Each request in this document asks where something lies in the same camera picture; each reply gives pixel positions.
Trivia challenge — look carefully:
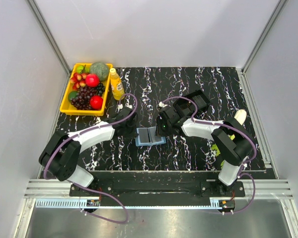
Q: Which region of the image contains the green melon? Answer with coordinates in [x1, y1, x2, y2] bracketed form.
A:
[89, 62, 110, 82]

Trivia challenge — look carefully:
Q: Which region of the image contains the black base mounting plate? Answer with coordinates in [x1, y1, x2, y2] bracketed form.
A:
[69, 170, 246, 199]

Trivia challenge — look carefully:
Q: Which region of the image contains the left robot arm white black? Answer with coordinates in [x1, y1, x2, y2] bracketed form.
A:
[38, 106, 137, 196]

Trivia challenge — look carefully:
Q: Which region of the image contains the yellow plastic tray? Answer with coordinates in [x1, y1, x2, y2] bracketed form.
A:
[60, 63, 110, 117]

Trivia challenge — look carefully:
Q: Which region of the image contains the blue card holder wallet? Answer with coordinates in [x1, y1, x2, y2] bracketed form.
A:
[135, 127, 166, 147]

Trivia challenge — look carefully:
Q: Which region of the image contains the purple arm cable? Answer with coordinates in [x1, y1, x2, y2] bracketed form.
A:
[43, 93, 139, 223]
[160, 96, 258, 214]

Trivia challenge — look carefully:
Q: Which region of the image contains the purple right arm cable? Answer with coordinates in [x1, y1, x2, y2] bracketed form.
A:
[160, 96, 258, 214]

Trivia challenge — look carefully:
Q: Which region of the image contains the red apple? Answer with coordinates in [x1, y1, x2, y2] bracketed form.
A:
[89, 95, 103, 110]

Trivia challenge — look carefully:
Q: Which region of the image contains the yellow juice bottle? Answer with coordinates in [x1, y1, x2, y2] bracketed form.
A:
[109, 68, 125, 101]

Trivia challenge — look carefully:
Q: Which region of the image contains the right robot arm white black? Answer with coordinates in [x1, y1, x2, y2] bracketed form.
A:
[156, 105, 256, 196]

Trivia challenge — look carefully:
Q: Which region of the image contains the green avocado fruit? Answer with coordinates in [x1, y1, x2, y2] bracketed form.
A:
[68, 91, 78, 102]

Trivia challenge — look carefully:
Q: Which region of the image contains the white celery stalk with leaves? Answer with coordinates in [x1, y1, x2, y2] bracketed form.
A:
[211, 110, 252, 166]

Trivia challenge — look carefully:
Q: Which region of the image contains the black VIP credit card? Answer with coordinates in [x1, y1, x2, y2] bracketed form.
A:
[138, 128, 150, 143]

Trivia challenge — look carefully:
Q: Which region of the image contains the dark purple grape bunch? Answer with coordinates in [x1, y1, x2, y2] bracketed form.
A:
[70, 83, 105, 111]

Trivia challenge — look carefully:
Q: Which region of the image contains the green lime fruit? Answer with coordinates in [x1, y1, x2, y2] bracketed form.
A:
[76, 65, 86, 74]

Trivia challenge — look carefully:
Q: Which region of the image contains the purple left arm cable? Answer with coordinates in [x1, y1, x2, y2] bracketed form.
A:
[43, 93, 139, 223]

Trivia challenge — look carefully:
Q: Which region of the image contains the small red fruit cluster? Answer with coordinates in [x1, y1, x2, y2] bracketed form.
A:
[70, 73, 87, 91]

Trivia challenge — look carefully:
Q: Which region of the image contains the black card box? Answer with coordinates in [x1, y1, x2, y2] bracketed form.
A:
[173, 89, 211, 117]

